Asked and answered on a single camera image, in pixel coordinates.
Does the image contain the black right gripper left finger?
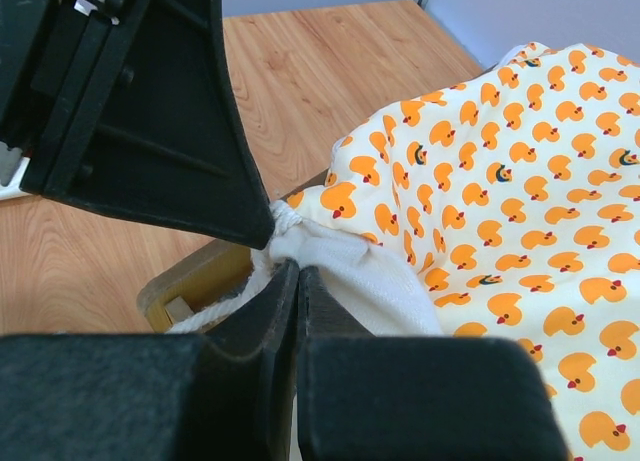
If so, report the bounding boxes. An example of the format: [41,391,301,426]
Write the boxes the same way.
[1,261,299,460]

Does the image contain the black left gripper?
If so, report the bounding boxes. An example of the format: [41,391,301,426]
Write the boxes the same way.
[1,0,274,249]

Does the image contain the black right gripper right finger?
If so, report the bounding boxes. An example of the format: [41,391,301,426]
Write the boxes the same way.
[298,268,568,460]

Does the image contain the duck print bed cover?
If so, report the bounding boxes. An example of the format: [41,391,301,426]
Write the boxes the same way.
[165,41,640,461]

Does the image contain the wooden pet bed frame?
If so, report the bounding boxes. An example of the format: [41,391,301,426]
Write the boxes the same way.
[136,166,331,334]

